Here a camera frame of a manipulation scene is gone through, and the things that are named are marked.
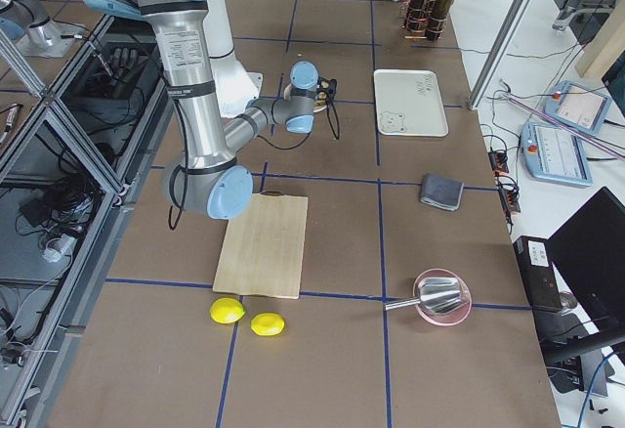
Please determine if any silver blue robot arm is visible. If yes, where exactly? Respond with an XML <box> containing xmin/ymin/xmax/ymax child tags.
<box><xmin>1</xmin><ymin>0</ymin><xmax>74</xmax><ymax>58</ymax></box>
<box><xmin>83</xmin><ymin>0</ymin><xmax>321</xmax><ymax>220</ymax></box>

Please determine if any yellow lemon whole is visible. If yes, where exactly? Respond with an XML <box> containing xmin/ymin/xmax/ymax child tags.
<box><xmin>209</xmin><ymin>297</ymin><xmax>246</xmax><ymax>324</ymax></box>

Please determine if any white bear serving tray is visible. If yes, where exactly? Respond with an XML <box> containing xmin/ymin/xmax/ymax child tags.
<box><xmin>373</xmin><ymin>69</ymin><xmax>448</xmax><ymax>138</ymax></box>

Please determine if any wooden cutting board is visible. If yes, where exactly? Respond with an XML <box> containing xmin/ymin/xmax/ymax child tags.
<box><xmin>213</xmin><ymin>193</ymin><xmax>309</xmax><ymax>299</ymax></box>

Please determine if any grey folded cloth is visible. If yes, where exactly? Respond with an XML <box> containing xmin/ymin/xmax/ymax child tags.
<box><xmin>419</xmin><ymin>173</ymin><xmax>465</xmax><ymax>211</ymax></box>

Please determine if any clear water bottle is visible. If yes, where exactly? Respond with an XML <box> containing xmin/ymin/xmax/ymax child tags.
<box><xmin>552</xmin><ymin>0</ymin><xmax>583</xmax><ymax>31</ymax></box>

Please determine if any aluminium frame post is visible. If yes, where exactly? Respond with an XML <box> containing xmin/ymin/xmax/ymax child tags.
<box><xmin>468</xmin><ymin>0</ymin><xmax>532</xmax><ymax>110</ymax></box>

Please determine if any pink round plate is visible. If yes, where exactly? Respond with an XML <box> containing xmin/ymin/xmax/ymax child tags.
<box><xmin>412</xmin><ymin>269</ymin><xmax>473</xmax><ymax>326</ymax></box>

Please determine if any blue teach pendant near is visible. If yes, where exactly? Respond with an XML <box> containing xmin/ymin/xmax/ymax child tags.
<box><xmin>521</xmin><ymin>122</ymin><xmax>593</xmax><ymax>188</ymax></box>

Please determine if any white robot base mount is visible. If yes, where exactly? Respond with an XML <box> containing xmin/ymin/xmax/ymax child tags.
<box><xmin>211</xmin><ymin>59</ymin><xmax>264</xmax><ymax>118</ymax></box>

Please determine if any copper wire bottle rack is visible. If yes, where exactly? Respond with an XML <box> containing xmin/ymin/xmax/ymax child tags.
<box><xmin>402</xmin><ymin>0</ymin><xmax>448</xmax><ymax>41</ymax></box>

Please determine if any black computer monitor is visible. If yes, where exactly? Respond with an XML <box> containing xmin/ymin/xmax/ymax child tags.
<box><xmin>547</xmin><ymin>187</ymin><xmax>624</xmax><ymax>323</ymax></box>

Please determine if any blue teach pendant far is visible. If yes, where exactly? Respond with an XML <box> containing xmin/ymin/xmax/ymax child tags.
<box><xmin>544</xmin><ymin>80</ymin><xmax>612</xmax><ymax>135</ymax></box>

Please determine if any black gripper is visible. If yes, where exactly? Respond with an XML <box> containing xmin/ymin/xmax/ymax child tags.
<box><xmin>316</xmin><ymin>77</ymin><xmax>338</xmax><ymax>104</ymax></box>

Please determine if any dark glass bottle lower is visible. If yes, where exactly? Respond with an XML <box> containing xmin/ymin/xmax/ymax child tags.
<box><xmin>424</xmin><ymin>0</ymin><xmax>465</xmax><ymax>42</ymax></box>

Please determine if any metal scoop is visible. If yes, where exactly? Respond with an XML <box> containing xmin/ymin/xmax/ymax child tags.
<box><xmin>385</xmin><ymin>277</ymin><xmax>467</xmax><ymax>316</ymax></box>

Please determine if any yellow lemon half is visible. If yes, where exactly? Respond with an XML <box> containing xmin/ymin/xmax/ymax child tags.
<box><xmin>250</xmin><ymin>312</ymin><xmax>285</xmax><ymax>337</ymax></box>

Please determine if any black desktop box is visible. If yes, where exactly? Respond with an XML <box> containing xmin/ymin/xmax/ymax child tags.
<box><xmin>513</xmin><ymin>235</ymin><xmax>563</xmax><ymax>313</ymax></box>

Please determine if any blue teach pendant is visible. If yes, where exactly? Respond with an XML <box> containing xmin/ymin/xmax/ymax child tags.
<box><xmin>544</xmin><ymin>80</ymin><xmax>612</xmax><ymax>135</ymax></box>
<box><xmin>521</xmin><ymin>122</ymin><xmax>593</xmax><ymax>188</ymax></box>

